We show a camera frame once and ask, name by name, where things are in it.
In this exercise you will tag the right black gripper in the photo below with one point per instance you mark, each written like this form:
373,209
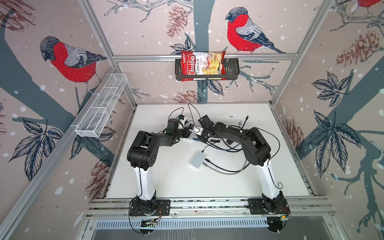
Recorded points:
202,140

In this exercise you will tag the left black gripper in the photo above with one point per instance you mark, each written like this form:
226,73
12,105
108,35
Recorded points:
186,131

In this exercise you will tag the white network switch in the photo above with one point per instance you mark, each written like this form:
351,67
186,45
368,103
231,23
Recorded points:
197,160
191,136

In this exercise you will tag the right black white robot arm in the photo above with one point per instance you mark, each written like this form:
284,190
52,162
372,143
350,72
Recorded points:
257,152

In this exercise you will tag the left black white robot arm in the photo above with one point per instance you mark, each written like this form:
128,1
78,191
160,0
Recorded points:
143,154

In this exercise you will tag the red cassava chips bag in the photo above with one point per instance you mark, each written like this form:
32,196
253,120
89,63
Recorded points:
201,63

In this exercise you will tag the black wall basket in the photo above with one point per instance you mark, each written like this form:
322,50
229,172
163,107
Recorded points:
231,67

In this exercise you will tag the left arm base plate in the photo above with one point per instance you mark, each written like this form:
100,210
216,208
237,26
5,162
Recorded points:
141,208

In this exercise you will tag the white wire mesh shelf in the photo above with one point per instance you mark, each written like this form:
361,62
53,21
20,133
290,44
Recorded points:
99,112

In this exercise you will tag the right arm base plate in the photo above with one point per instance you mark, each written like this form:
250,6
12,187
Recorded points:
260,206

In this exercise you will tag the aluminium mounting rail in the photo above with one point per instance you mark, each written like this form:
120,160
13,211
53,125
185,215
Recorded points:
303,206

